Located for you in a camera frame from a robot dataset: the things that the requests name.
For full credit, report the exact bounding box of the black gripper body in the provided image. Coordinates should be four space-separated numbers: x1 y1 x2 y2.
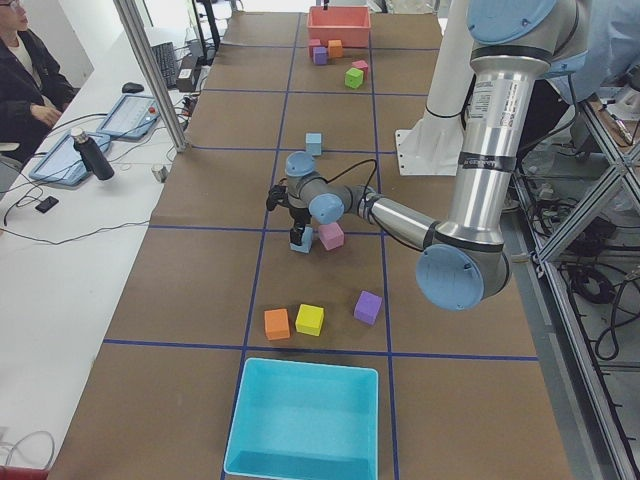
289 207 312 229

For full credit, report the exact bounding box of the light blue foam block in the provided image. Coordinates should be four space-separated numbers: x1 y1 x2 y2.
305 132 323 156

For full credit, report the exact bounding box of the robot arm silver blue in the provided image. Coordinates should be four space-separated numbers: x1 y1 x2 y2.
267 1 591 311

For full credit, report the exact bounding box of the lilac pink foam block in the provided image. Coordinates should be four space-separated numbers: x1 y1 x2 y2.
318 222 345 251

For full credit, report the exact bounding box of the yellow foam block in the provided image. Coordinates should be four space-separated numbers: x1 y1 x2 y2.
295 304 324 336

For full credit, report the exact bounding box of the orange block near bin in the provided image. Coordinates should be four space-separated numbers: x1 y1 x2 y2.
263 308 291 341

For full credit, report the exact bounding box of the dark purple block near bin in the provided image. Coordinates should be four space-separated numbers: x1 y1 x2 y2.
354 291 383 325

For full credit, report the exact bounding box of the small metal cylinder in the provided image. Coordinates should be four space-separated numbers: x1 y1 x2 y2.
151 164 168 183

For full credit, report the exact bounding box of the green foam block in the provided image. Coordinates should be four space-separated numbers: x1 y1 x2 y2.
344 67 365 89

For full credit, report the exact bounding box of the red block beside green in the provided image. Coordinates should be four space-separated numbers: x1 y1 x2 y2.
351 60 369 78

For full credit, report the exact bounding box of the purple block near pink tray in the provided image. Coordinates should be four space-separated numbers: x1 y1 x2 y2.
312 46 329 65

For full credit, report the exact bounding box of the orange block near pink tray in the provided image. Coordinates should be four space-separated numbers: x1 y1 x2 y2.
327 39 343 59

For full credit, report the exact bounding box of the magenta block near pink tray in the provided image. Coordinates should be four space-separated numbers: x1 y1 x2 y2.
307 38 322 57

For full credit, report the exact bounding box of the blue plastic bin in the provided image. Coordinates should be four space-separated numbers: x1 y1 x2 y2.
224 358 379 479

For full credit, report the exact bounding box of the teach pendant far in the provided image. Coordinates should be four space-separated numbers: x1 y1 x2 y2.
96 94 159 141

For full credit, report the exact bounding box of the teach pendant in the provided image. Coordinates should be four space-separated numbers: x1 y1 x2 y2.
96 94 159 141
29 130 115 186

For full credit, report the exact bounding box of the pink plastic tray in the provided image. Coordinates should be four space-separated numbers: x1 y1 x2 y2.
307 6 371 48

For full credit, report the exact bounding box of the black keyboard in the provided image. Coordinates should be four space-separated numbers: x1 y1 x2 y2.
151 42 179 89

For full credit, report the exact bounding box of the black water bottle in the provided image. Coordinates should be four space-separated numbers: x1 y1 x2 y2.
70 127 115 181

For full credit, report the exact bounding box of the black computer mouse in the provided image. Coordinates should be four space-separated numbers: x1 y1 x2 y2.
121 82 145 94

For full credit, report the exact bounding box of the teach pendant near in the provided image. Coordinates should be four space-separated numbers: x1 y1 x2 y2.
29 130 115 186

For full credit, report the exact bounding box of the black smartphone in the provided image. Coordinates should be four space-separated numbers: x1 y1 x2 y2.
35 196 59 214

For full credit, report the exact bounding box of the seated person dark jacket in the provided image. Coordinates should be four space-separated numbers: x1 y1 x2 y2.
1 1 77 165

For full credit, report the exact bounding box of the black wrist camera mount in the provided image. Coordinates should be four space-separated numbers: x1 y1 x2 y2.
266 184 290 212

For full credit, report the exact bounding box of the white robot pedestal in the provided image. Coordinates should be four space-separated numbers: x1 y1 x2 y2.
395 0 474 176

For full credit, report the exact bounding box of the aluminium frame post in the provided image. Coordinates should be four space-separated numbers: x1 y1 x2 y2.
113 0 187 153

